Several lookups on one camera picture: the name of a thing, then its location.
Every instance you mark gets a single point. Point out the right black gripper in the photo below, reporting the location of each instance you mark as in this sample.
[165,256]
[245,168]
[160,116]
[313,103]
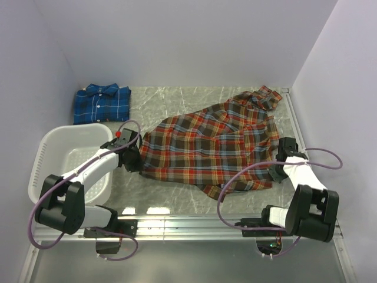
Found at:
[274,175]

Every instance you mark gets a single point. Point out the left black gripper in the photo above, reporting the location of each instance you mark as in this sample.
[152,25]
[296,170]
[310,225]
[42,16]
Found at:
[132,168]

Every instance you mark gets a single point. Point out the red brown plaid shirt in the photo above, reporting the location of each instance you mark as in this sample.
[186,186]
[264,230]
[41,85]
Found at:
[208,147]

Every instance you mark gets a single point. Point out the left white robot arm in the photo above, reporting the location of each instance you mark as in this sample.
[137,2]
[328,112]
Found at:
[61,204]

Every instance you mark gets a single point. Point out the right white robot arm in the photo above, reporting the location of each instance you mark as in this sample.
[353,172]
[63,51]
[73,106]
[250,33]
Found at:
[313,209]

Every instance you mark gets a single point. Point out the folded blue plaid shirt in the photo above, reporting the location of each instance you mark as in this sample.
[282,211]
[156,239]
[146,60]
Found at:
[102,103]

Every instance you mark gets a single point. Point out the white plastic laundry basket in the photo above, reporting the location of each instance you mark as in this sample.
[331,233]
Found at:
[62,150]

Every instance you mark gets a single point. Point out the aluminium mounting rail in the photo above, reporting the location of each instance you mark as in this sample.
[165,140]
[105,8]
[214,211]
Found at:
[169,228]

